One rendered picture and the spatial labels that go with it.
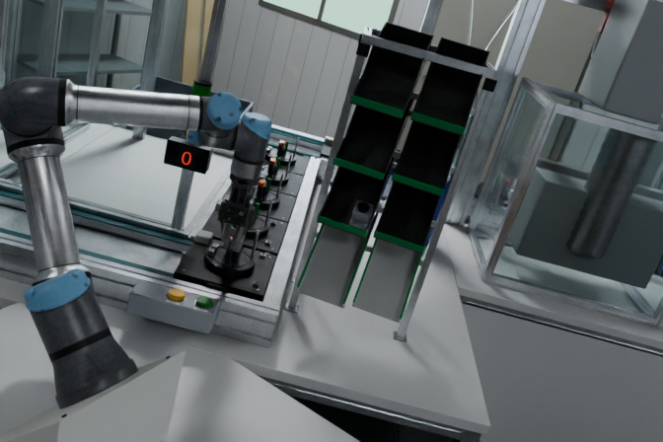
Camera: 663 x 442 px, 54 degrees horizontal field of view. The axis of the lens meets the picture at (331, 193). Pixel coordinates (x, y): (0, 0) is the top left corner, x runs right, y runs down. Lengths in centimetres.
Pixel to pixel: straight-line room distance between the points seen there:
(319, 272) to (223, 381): 39
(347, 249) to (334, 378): 34
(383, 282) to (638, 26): 123
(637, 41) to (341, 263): 126
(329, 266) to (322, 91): 439
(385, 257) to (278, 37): 468
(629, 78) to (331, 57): 392
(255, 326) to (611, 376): 146
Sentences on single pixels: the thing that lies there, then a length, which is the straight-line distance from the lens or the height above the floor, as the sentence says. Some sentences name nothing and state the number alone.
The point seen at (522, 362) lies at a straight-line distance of 258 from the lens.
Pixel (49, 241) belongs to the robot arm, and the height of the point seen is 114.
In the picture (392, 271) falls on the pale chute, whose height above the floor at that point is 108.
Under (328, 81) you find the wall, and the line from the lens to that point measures 603.
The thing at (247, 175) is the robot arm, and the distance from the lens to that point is 159.
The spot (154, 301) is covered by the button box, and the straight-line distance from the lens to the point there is 166.
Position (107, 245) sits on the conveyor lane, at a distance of 195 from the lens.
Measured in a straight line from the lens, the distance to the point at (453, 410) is 176.
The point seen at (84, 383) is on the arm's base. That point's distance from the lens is 130.
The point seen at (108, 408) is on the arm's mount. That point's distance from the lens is 122.
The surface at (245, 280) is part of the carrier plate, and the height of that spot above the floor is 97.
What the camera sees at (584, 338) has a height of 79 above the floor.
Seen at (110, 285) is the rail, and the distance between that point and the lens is 176.
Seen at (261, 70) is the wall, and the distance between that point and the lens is 643.
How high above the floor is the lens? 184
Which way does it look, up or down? 20 degrees down
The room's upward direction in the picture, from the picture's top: 16 degrees clockwise
